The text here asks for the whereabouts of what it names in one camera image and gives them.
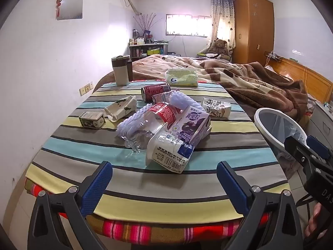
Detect black and white patterned box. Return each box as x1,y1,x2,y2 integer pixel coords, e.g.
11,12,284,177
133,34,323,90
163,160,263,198
202,97,232,118

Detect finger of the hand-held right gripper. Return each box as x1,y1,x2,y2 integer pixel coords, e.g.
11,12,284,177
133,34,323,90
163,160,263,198
284,135,322,174
306,135,333,162

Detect person's right hand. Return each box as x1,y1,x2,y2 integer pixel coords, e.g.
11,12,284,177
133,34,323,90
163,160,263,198
306,204,326,237

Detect crushed cream carton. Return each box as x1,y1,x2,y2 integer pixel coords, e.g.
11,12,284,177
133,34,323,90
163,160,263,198
104,95,137,123

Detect patterned curtain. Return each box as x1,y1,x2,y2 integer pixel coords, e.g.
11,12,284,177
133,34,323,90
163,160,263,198
209,0,236,50

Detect wall socket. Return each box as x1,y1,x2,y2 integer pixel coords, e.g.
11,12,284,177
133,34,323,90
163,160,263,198
79,82,94,96

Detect white air conditioner pipe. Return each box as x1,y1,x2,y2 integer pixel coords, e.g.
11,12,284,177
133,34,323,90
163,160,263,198
121,0,142,16

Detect brown and cream thermos mug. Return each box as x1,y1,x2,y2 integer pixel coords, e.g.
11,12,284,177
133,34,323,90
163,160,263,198
111,55,133,86

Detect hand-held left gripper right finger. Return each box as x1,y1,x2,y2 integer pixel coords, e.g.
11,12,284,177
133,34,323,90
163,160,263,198
216,161,305,250

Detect clear plastic bin liner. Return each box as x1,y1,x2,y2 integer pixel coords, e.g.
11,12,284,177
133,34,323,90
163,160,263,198
260,111,307,159

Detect barred window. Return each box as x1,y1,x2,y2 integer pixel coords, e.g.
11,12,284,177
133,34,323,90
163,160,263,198
165,14,212,37

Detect wooden bed headboard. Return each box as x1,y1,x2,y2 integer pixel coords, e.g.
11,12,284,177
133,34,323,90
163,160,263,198
265,57,333,105

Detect grey wall board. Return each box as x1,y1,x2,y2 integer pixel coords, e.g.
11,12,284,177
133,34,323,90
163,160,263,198
57,0,84,21

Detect white trash bin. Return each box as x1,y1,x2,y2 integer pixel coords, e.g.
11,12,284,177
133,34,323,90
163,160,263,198
253,107,309,162

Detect yellow charging cable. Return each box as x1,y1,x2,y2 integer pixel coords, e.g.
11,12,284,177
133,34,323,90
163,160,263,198
302,66,309,94

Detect black rack with power strip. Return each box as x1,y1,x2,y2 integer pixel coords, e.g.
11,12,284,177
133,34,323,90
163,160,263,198
264,51,283,63

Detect shelf with bottles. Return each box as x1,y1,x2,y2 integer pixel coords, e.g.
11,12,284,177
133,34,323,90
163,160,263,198
129,43,168,58

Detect small green and white box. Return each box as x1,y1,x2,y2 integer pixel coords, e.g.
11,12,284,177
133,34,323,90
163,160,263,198
79,111,105,129

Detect vase of bare branches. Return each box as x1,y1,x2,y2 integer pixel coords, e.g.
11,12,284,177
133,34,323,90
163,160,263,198
133,12,163,39

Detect green tissue pack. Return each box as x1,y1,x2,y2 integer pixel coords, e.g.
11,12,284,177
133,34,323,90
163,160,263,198
164,68,199,87

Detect wooden wardrobe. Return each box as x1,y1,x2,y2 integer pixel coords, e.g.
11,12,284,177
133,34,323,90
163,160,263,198
233,0,275,64

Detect brown patterned blanket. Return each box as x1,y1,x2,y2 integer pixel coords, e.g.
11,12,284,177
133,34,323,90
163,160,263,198
133,55,309,120

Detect clear bottle with red label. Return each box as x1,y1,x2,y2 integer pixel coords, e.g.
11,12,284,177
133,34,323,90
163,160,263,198
125,101,183,153

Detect purple milk carton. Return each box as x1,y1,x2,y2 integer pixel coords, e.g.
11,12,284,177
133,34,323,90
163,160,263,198
168,105,212,146

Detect red drink can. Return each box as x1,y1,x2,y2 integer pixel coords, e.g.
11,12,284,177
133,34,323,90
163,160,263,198
141,83,171,102

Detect grey drawer dresser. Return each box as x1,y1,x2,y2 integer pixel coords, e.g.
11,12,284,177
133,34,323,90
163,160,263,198
308,101,333,141

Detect small pink carton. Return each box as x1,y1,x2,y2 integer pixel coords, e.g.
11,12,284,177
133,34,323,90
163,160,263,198
152,90,180,104

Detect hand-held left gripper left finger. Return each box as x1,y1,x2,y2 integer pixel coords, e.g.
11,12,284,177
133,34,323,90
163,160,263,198
27,161,113,250

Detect brown teddy bear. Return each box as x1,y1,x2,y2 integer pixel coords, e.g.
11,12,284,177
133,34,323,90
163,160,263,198
207,39,232,60

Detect white foam net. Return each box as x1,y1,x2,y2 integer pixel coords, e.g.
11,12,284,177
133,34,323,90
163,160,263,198
116,103,158,146
169,90,206,113

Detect white and blue milk carton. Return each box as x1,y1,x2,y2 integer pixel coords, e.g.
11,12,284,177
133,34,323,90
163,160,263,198
146,131,195,174

